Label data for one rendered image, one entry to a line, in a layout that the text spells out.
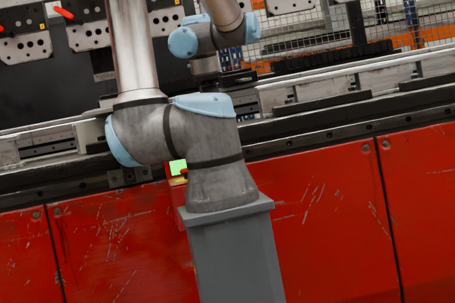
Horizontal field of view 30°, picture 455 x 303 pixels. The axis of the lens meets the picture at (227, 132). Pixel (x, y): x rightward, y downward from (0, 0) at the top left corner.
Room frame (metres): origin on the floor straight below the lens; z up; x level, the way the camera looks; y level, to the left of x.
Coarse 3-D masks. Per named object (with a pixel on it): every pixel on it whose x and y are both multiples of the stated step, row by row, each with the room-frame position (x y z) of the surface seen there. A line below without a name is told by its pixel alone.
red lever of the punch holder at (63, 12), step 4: (56, 8) 2.46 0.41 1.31; (60, 8) 2.47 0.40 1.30; (60, 12) 2.46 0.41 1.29; (64, 12) 2.46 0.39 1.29; (68, 12) 2.47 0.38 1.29; (64, 16) 2.47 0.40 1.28; (68, 16) 2.46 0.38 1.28; (72, 16) 2.47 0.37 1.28; (76, 20) 2.47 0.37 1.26; (80, 20) 2.46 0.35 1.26; (80, 24) 2.46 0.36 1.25
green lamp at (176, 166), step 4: (176, 160) 2.29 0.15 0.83; (180, 160) 2.29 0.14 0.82; (184, 160) 2.29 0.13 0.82; (172, 164) 2.29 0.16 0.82; (176, 164) 2.29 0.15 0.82; (180, 164) 2.29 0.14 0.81; (184, 164) 2.29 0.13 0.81; (172, 168) 2.29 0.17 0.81; (176, 168) 2.29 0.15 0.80; (180, 168) 2.29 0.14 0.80; (172, 172) 2.29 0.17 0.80; (176, 172) 2.29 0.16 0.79
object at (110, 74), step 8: (104, 48) 2.54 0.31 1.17; (96, 56) 2.54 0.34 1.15; (104, 56) 2.54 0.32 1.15; (96, 64) 2.54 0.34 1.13; (104, 64) 2.54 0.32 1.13; (112, 64) 2.54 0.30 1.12; (96, 72) 2.54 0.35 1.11; (104, 72) 2.54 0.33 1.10; (112, 72) 2.55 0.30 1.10; (96, 80) 2.55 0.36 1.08
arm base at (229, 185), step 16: (224, 160) 1.66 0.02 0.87; (240, 160) 1.69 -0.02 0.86; (192, 176) 1.68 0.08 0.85; (208, 176) 1.66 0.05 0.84; (224, 176) 1.65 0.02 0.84; (240, 176) 1.68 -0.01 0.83; (192, 192) 1.67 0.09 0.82; (208, 192) 1.65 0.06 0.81; (224, 192) 1.64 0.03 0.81; (240, 192) 1.65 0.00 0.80; (256, 192) 1.69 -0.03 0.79; (192, 208) 1.67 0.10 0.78; (208, 208) 1.64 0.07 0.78; (224, 208) 1.64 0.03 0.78
